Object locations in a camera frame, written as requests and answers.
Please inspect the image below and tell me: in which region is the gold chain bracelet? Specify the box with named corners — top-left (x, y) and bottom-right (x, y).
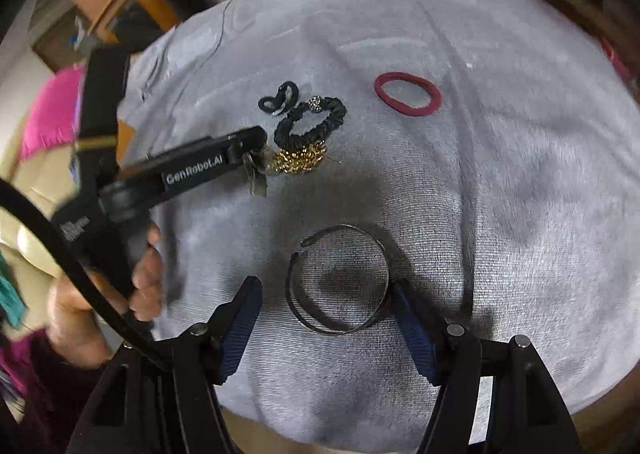
top-left (244, 143), bottom-right (332, 199)

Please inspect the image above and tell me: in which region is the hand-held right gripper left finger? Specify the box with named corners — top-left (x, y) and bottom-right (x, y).
top-left (65, 276), bottom-right (263, 454)

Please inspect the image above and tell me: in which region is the person's left forearm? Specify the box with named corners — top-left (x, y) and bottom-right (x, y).
top-left (0, 331), bottom-right (108, 454)

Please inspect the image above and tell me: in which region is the person's left hand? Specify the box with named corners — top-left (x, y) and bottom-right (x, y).
top-left (47, 224), bottom-right (164, 366)

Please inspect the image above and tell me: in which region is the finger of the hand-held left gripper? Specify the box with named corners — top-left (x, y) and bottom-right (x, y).
top-left (225, 126), bottom-right (269, 172)

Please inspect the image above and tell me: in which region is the dark red hair tie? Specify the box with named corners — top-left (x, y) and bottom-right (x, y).
top-left (373, 72), bottom-right (443, 117)

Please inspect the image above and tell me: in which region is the black scrunchie with bead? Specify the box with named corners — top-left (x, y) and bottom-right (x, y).
top-left (273, 96), bottom-right (349, 151)

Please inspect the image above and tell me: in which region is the pink cloth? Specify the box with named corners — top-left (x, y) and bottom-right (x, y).
top-left (19, 65), bottom-right (87, 163)

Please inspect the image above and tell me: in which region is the thin metal bangle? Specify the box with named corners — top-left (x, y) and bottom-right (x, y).
top-left (286, 224), bottom-right (397, 334)

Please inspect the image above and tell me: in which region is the black cable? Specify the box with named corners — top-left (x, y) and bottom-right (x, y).
top-left (0, 178), bottom-right (168, 372)

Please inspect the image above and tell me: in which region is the grey cloth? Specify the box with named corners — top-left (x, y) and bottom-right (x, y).
top-left (116, 0), bottom-right (640, 451)

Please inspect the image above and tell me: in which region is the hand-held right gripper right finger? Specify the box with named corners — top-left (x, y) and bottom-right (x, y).
top-left (390, 281), bottom-right (583, 454)

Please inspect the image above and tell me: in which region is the teal cloth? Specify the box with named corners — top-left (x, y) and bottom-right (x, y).
top-left (0, 251), bottom-right (27, 331)

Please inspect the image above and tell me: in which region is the small black hair tie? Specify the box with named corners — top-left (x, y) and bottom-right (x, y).
top-left (257, 80), bottom-right (301, 117)

